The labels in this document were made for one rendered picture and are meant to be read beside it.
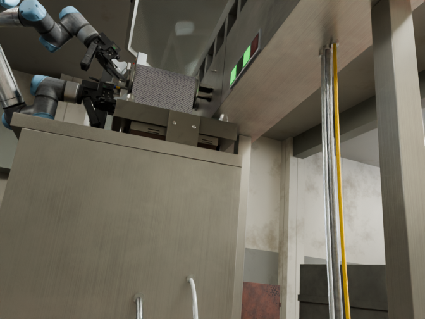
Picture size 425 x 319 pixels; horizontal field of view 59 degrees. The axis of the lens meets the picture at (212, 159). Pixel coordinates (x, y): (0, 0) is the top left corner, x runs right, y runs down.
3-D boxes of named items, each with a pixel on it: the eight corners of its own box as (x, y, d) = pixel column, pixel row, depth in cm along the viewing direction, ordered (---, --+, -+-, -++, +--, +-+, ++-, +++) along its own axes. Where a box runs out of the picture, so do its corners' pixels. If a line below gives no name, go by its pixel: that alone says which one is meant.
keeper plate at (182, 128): (164, 143, 117) (168, 112, 120) (195, 149, 119) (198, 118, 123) (166, 141, 114) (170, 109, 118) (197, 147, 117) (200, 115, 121)
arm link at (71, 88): (62, 95, 128) (64, 106, 135) (76, 99, 129) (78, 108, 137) (67, 76, 130) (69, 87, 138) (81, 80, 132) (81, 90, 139)
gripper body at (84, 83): (116, 84, 135) (81, 76, 132) (112, 106, 132) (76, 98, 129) (114, 93, 142) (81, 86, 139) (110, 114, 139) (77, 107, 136)
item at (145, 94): (125, 127, 136) (133, 82, 142) (188, 139, 142) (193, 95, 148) (125, 126, 135) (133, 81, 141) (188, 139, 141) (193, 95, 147)
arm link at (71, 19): (60, 23, 154) (76, 10, 155) (78, 43, 153) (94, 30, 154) (53, 14, 146) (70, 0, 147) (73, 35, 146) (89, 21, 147)
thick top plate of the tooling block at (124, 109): (110, 133, 129) (114, 118, 131) (221, 154, 139) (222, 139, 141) (113, 116, 114) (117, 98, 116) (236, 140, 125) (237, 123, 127)
